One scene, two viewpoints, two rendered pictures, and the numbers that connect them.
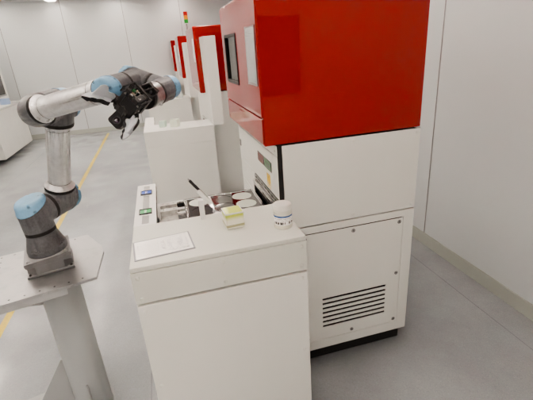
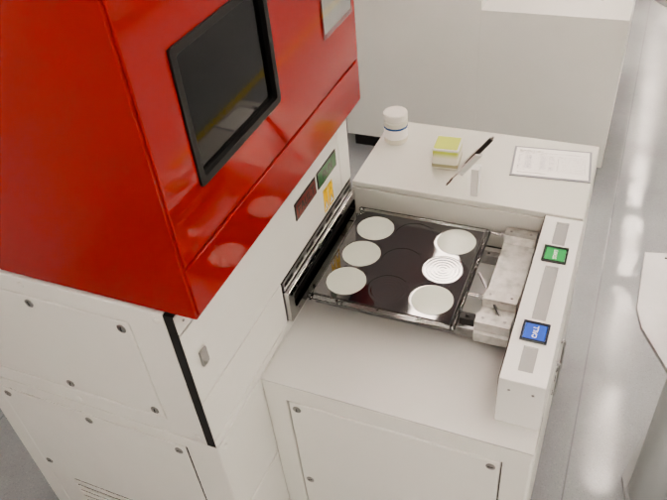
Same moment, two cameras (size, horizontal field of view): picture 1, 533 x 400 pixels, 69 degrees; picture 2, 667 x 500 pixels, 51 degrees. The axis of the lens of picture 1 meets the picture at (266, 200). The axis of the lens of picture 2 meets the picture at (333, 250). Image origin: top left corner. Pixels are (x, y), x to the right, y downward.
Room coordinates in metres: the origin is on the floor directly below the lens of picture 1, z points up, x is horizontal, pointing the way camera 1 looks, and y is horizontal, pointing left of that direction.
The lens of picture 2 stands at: (2.87, 0.93, 2.08)
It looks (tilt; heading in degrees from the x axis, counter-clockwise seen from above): 40 degrees down; 220
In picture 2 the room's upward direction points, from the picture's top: 6 degrees counter-clockwise
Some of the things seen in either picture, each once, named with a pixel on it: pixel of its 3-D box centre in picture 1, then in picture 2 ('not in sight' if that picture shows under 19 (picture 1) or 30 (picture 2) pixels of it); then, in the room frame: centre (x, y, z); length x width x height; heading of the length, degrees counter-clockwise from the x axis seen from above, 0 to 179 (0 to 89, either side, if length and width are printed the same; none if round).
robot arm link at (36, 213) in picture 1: (35, 212); not in sight; (1.45, 0.93, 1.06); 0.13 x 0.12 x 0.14; 160
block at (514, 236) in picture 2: not in sight; (520, 237); (1.51, 0.42, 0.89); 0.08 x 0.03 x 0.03; 104
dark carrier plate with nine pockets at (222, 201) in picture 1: (224, 207); (401, 262); (1.75, 0.21, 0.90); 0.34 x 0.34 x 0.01; 14
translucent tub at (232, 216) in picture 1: (232, 217); (447, 153); (1.39, 0.14, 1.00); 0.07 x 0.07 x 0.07; 18
